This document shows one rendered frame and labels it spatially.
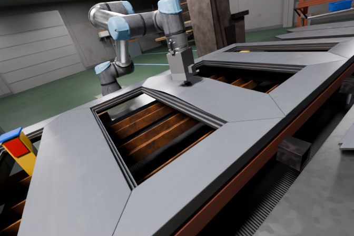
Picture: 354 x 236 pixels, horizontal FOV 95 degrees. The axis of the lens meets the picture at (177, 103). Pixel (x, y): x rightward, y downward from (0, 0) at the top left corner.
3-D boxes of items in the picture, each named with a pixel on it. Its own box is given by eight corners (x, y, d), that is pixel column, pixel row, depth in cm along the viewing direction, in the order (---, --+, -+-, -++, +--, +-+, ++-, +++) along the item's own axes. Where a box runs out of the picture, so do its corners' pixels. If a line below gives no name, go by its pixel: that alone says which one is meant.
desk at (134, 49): (130, 55, 1019) (125, 41, 984) (142, 53, 911) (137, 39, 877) (119, 58, 977) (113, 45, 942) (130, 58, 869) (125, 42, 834)
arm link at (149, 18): (131, 16, 62) (144, 9, 54) (157, 12, 68) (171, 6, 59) (137, 37, 66) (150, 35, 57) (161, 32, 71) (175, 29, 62)
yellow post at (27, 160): (50, 174, 64) (19, 136, 56) (36, 183, 62) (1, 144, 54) (51, 167, 68) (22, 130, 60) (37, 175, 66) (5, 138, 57)
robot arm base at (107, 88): (99, 96, 124) (94, 84, 120) (116, 89, 134) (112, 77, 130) (109, 98, 114) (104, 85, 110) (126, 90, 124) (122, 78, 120)
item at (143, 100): (236, 64, 145) (236, 60, 144) (85, 139, 89) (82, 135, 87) (219, 62, 161) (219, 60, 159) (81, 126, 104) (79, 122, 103)
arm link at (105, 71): (98, 82, 122) (91, 65, 117) (116, 77, 128) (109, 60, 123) (101, 85, 113) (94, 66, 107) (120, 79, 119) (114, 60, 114)
